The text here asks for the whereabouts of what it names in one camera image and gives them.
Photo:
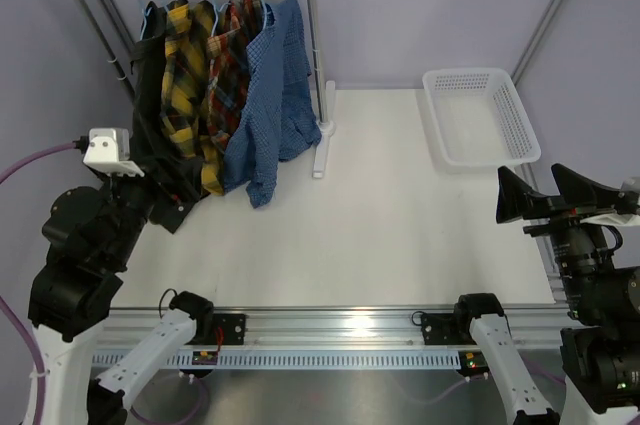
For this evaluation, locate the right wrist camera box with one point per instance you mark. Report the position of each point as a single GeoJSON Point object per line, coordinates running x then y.
{"type": "Point", "coordinates": [616, 207]}

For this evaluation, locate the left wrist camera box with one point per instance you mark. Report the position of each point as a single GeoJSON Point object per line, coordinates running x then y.
{"type": "Point", "coordinates": [108, 152]}

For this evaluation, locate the black shirt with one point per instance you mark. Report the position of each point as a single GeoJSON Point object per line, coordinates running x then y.
{"type": "Point", "coordinates": [178, 178]}

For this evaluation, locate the red plaid shirt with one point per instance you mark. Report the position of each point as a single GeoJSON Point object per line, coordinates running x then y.
{"type": "Point", "coordinates": [229, 74]}

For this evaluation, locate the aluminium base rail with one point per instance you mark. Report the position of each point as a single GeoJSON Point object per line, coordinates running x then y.
{"type": "Point", "coordinates": [341, 328]}

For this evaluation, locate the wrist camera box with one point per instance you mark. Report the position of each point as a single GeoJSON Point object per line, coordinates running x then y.
{"type": "Point", "coordinates": [108, 152]}
{"type": "Point", "coordinates": [616, 207]}

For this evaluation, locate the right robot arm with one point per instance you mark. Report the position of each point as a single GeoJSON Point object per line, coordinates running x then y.
{"type": "Point", "coordinates": [600, 358]}

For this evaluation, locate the blue checked shirt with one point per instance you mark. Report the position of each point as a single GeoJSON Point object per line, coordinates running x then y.
{"type": "Point", "coordinates": [278, 122]}

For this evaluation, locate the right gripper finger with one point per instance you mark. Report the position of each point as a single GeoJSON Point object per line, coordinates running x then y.
{"type": "Point", "coordinates": [577, 189]}
{"type": "Point", "coordinates": [517, 200]}

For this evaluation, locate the blue hanger of black shirt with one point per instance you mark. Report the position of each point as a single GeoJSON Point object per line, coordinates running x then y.
{"type": "Point", "coordinates": [140, 0]}

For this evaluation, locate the blue hanger of red shirt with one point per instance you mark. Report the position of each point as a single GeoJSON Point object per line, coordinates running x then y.
{"type": "Point", "coordinates": [219, 17]}

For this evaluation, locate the white slotted cable duct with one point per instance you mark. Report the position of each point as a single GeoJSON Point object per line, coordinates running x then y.
{"type": "Point", "coordinates": [263, 359]}

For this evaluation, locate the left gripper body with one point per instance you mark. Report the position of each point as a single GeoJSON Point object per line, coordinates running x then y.
{"type": "Point", "coordinates": [134, 197]}

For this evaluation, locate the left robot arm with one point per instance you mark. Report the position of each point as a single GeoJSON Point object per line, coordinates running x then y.
{"type": "Point", "coordinates": [92, 233]}

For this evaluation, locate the yellow plaid shirt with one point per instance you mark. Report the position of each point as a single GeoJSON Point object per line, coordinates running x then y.
{"type": "Point", "coordinates": [183, 110]}

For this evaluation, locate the white plastic basket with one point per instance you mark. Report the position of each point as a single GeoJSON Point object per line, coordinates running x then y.
{"type": "Point", "coordinates": [478, 119]}

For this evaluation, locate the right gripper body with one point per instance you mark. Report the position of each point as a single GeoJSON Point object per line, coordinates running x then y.
{"type": "Point", "coordinates": [565, 221]}

